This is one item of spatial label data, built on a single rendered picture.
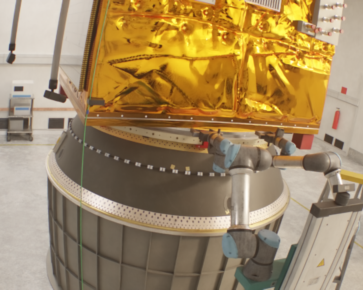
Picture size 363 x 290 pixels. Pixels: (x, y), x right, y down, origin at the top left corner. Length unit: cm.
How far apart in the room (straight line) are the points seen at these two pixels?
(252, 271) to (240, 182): 43
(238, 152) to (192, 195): 78
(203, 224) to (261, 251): 84
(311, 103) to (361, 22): 806
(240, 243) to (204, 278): 114
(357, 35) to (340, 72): 137
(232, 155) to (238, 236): 37
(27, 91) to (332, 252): 627
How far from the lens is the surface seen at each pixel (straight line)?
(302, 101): 288
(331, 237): 172
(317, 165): 208
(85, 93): 217
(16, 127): 737
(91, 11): 216
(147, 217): 238
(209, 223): 244
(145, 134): 241
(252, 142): 263
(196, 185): 243
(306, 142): 317
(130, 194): 242
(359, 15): 1096
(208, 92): 236
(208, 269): 268
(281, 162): 224
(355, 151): 1048
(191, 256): 254
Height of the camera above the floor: 235
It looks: 18 degrees down
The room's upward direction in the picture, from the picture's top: 10 degrees clockwise
